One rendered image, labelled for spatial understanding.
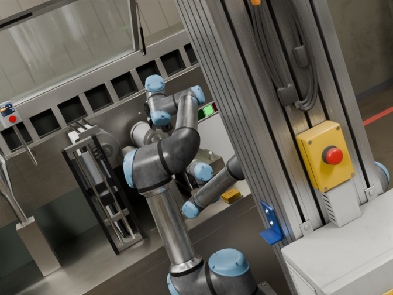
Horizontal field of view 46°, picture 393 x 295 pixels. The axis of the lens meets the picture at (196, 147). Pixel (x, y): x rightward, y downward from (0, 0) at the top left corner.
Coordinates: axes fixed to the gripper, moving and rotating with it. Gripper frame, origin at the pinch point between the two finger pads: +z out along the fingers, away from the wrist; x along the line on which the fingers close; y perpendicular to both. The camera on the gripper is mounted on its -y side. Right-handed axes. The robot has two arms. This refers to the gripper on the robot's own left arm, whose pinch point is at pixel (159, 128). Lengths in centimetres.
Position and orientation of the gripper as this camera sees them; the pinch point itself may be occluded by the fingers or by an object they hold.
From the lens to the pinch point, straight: 211.8
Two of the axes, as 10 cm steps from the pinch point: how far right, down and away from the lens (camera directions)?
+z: -0.5, 4.4, 8.9
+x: -8.6, 4.4, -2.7
